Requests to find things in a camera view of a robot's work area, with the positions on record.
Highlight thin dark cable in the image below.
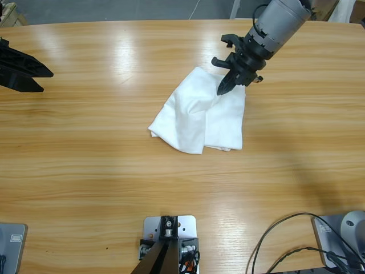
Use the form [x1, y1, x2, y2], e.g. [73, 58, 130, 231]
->
[267, 247, 343, 274]

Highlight white bag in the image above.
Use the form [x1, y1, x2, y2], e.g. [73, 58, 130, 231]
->
[330, 0, 357, 23]

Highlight white t-shirt with black logo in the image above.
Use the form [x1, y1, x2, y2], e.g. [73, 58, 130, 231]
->
[147, 66, 248, 155]

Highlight black clamp with silver knob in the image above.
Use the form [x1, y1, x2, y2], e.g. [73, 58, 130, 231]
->
[178, 236, 200, 268]
[139, 239, 156, 261]

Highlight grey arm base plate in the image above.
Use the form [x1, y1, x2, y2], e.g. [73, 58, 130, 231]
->
[0, 223, 29, 274]
[311, 214, 365, 269]

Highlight dark camera post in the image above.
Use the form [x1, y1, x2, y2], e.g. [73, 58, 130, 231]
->
[133, 216, 181, 274]

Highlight white mount block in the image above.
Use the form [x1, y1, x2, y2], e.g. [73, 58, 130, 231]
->
[142, 215, 200, 274]

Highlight wooden pallet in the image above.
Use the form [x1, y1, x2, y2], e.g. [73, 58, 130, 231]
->
[0, 1, 29, 28]

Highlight black gripper side bracket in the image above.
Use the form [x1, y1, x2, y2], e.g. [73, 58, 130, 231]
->
[210, 33, 246, 71]

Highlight black and orange cable bundle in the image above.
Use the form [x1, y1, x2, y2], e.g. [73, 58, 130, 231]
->
[179, 251, 202, 274]

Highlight thin white floor cord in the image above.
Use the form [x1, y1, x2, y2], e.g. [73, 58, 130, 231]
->
[189, 0, 201, 20]

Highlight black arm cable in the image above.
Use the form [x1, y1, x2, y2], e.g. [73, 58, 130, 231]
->
[252, 3, 267, 31]

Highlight brown cardboard box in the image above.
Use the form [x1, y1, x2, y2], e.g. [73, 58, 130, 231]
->
[309, 0, 340, 21]

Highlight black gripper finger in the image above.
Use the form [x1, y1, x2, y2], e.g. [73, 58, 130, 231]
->
[221, 74, 238, 97]
[0, 45, 55, 79]
[216, 71, 234, 96]
[0, 68, 45, 93]

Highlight white metal pole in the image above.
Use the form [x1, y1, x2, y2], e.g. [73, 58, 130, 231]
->
[229, 0, 241, 18]

